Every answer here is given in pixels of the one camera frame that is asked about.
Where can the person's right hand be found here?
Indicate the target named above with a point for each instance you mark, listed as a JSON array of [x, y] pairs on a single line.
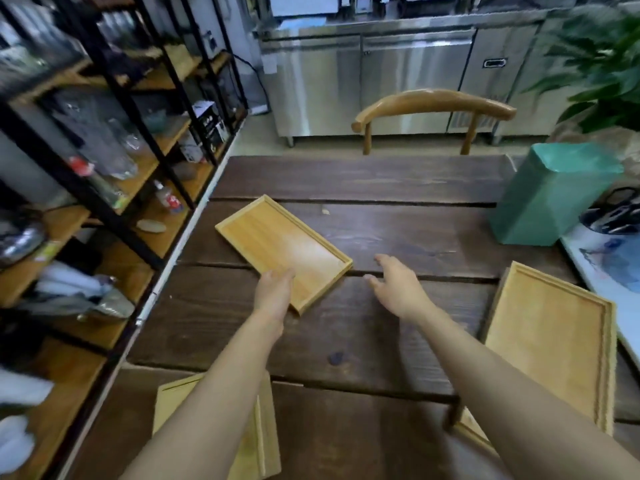
[[400, 289]]

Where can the person's left hand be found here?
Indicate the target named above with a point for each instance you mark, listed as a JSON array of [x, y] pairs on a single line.
[[271, 293]]

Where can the person's right thumb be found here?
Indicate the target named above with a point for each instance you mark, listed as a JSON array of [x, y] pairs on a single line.
[[371, 281]]

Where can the person's left fingers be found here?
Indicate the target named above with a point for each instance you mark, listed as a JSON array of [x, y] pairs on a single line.
[[288, 274]]

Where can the small light wooden tray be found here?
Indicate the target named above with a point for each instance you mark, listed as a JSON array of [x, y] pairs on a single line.
[[280, 244]]

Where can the person's right forearm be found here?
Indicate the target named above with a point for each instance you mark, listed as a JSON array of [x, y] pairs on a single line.
[[510, 394]]

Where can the person's left forearm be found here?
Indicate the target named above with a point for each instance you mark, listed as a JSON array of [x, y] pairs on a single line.
[[215, 394]]

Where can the small clear bottle red label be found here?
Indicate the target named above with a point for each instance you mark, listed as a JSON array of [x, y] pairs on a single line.
[[167, 197]]

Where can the oval grey stone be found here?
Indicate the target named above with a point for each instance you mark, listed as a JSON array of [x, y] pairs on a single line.
[[151, 226]]

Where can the black and white box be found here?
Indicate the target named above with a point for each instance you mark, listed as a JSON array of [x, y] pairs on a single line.
[[210, 124]]

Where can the large light wooden tray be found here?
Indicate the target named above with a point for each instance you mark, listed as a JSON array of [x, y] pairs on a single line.
[[550, 344], [472, 429]]

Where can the wooden chair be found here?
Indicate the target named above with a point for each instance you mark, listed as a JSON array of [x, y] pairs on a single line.
[[430, 102]]

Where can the green angular box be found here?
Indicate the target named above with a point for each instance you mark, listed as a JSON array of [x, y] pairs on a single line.
[[545, 194]]

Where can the black metal wooden shelf rack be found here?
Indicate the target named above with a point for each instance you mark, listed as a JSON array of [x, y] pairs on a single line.
[[100, 204]]

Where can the stainless steel counter cabinet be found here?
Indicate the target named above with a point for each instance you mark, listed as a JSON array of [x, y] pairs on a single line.
[[380, 79]]

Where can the crumpled clear plastic bags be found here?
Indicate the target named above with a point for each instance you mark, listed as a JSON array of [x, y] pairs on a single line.
[[82, 292]]

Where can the clear bottle with red cap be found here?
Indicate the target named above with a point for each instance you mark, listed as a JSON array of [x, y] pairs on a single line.
[[97, 182]]

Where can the white blue printed board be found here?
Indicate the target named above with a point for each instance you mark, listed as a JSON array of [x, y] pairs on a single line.
[[607, 274]]

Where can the clear glass vessels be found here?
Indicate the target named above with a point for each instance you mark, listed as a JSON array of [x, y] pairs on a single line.
[[100, 129]]

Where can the black scissors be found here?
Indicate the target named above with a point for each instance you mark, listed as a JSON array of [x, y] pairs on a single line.
[[612, 212]]

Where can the shiny metal bowl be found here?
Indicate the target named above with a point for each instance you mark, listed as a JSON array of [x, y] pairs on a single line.
[[20, 242]]

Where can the grey countertop appliance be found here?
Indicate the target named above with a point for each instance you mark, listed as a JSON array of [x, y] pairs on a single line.
[[304, 4]]

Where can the white crumpled cloth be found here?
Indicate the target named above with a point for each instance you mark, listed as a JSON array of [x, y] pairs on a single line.
[[17, 419]]

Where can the green leafy plant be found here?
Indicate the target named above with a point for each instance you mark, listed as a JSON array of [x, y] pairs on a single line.
[[595, 64]]

